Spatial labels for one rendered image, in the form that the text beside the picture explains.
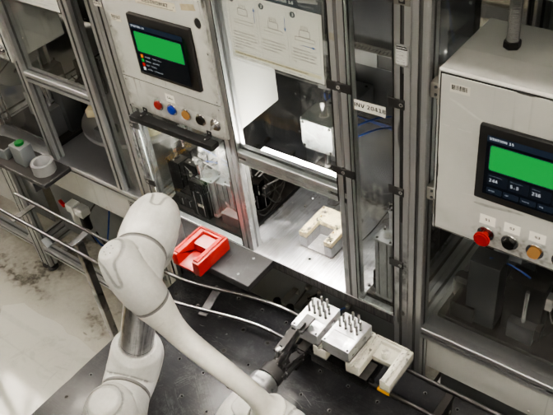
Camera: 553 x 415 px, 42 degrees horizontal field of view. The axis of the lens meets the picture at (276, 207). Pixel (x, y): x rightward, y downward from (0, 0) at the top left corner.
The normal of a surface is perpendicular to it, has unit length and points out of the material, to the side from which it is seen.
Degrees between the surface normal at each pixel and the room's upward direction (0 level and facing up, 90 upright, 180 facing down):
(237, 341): 0
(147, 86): 90
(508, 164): 90
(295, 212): 0
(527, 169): 90
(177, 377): 0
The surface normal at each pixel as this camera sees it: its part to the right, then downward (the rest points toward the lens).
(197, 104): -0.60, 0.57
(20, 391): -0.11, -0.76
